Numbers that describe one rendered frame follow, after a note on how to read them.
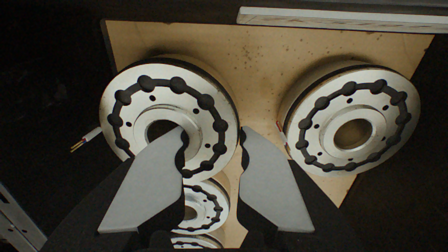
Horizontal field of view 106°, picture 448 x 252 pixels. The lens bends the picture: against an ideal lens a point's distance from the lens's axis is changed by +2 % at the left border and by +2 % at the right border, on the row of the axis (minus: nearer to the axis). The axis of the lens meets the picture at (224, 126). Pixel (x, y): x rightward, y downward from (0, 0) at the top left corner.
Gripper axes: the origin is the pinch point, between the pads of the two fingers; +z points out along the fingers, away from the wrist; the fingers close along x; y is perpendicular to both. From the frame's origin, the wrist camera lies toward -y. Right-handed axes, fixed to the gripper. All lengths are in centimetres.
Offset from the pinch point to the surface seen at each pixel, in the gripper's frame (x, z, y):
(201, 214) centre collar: -1.4, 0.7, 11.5
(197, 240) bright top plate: -2.2, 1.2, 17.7
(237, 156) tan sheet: 2.5, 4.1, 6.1
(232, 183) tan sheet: 2.2, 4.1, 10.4
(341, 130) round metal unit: 12.2, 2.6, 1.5
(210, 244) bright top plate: -0.5, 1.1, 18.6
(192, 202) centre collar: -2.3, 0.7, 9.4
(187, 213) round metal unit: -3.2, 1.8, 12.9
